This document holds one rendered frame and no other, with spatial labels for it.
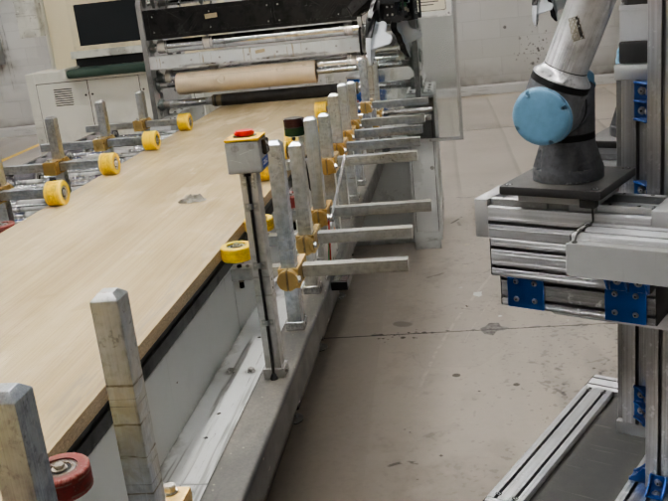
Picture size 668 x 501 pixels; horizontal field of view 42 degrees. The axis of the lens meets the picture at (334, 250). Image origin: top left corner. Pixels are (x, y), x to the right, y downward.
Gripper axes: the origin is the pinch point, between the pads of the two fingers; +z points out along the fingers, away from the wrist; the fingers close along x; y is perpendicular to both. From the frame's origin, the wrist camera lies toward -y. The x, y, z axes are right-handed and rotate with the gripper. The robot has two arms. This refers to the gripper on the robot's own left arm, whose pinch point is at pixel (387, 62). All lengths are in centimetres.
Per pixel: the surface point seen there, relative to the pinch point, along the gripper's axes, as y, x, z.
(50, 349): -30, -75, 42
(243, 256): -36, -16, 43
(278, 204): -25.0, -12.4, 30.0
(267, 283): -11, -35, 40
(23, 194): -142, -3, 37
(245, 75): -224, 200, 25
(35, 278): -71, -49, 42
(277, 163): -24.2, -12.0, 20.5
